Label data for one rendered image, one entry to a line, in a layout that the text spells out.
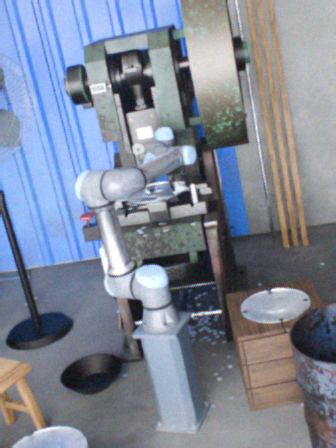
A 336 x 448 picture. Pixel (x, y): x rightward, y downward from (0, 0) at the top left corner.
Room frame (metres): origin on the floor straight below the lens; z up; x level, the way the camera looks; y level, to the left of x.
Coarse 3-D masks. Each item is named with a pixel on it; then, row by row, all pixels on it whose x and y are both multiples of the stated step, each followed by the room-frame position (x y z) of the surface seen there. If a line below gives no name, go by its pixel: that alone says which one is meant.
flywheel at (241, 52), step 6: (234, 36) 3.07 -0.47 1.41; (240, 36) 3.07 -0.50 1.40; (234, 42) 3.02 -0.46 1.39; (240, 42) 3.02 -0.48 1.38; (246, 42) 3.04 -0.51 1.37; (234, 48) 3.01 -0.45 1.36; (240, 48) 3.00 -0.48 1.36; (246, 48) 3.02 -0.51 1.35; (234, 54) 3.00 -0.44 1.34; (240, 54) 3.00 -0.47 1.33; (246, 54) 3.02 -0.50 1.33; (240, 60) 3.00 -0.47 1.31; (246, 60) 3.03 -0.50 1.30; (240, 66) 3.02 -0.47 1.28
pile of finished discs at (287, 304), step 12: (252, 300) 2.57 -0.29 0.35; (264, 300) 2.54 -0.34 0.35; (276, 300) 2.51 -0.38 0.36; (288, 300) 2.49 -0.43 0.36; (300, 300) 2.48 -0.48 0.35; (252, 312) 2.46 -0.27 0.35; (264, 312) 2.44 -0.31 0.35; (276, 312) 2.42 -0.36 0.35; (288, 312) 2.40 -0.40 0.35; (300, 312) 2.38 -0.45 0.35
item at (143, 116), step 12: (132, 108) 3.16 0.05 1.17; (144, 108) 3.10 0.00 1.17; (132, 120) 3.08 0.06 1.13; (144, 120) 3.07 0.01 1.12; (156, 120) 3.06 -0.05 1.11; (132, 132) 3.08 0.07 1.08; (144, 132) 3.07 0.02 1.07; (132, 144) 3.08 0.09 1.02; (144, 144) 3.07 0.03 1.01; (144, 156) 3.04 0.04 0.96
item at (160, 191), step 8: (152, 184) 3.17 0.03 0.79; (160, 184) 3.15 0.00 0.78; (168, 184) 3.12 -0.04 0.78; (184, 184) 3.04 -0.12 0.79; (144, 192) 3.06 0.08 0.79; (152, 192) 3.02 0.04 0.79; (160, 192) 2.99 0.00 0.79; (168, 192) 2.98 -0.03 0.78; (128, 200) 2.98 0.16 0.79; (144, 200) 2.94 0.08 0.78; (152, 200) 2.91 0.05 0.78; (160, 200) 2.88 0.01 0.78
